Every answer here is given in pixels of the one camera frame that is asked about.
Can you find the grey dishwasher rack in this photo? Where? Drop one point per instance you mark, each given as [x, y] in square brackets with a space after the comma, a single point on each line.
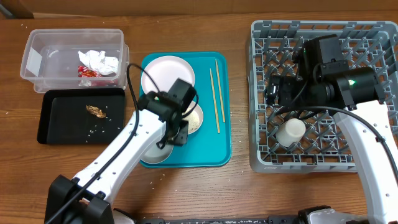
[323, 148]

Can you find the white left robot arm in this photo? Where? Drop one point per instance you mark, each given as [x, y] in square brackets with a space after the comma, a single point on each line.
[89, 195]

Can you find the grey bowl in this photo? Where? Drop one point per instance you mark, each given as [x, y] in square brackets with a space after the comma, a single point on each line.
[157, 155]

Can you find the black waste tray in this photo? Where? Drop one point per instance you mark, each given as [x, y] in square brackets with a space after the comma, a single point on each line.
[64, 119]

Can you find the white cup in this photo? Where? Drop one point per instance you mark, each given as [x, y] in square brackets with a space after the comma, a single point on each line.
[290, 132]

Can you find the wooden chopstick left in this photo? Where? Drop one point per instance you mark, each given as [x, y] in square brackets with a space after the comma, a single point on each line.
[214, 102]

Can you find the clear plastic bin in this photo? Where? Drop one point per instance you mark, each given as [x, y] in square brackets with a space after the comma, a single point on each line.
[50, 60]

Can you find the wooden chopstick right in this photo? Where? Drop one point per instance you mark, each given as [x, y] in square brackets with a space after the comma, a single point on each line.
[220, 90]

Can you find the large white plate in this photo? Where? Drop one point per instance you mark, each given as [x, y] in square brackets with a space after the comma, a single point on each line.
[166, 70]

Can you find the black rail at table edge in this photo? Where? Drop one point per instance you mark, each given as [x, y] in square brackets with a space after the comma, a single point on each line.
[320, 214]

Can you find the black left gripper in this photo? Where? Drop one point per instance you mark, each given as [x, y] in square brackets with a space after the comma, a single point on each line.
[181, 137]

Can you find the teal plastic tray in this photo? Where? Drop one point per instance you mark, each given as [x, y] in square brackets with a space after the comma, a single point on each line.
[205, 147]

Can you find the red snack wrapper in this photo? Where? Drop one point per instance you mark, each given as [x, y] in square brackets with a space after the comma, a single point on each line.
[85, 72]

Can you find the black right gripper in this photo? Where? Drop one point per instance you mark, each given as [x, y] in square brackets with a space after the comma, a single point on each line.
[287, 83]

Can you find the wooden chopstick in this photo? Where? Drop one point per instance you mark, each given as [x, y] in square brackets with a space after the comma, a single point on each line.
[214, 102]
[220, 90]

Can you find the brown food scrap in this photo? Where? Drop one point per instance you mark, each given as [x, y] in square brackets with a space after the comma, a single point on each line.
[95, 111]

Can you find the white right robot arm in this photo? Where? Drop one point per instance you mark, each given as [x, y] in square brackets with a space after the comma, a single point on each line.
[356, 101]

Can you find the white tissue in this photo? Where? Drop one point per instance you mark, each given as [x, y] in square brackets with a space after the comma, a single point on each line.
[98, 62]

